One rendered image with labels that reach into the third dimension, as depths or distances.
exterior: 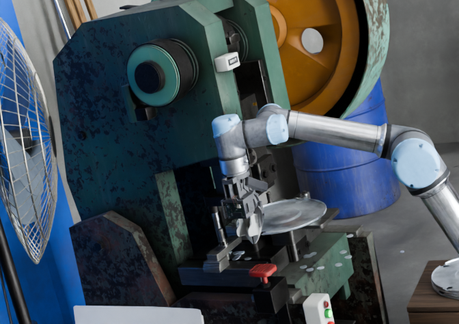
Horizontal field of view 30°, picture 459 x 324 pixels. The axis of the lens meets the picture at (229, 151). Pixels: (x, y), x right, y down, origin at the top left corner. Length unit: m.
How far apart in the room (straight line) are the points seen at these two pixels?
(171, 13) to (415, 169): 0.81
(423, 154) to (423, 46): 3.74
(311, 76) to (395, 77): 3.13
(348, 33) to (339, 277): 0.79
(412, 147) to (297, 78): 0.85
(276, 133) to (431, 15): 3.73
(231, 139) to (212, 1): 0.53
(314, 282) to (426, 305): 0.47
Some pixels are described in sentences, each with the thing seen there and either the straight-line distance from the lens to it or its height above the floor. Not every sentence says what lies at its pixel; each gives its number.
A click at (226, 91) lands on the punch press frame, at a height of 1.23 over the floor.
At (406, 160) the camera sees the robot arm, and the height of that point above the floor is 1.02.
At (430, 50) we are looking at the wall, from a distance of 5.91.
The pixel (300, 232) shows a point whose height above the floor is 0.73.
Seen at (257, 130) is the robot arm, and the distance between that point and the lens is 2.22.
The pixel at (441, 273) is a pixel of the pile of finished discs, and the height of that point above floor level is 0.38.
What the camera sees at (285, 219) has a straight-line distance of 2.66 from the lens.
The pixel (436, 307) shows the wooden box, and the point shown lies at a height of 0.35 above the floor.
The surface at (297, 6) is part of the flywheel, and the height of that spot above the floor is 1.38.
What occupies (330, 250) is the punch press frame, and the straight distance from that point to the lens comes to 2.76.
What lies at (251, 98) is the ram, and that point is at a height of 1.16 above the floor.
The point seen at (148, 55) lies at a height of 1.39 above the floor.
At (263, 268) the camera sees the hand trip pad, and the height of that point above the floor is 0.76.
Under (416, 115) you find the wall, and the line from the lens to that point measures 6.06.
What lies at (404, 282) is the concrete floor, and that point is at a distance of 4.00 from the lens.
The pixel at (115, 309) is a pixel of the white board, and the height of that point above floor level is 0.58.
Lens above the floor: 1.65
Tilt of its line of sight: 14 degrees down
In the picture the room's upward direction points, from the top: 13 degrees counter-clockwise
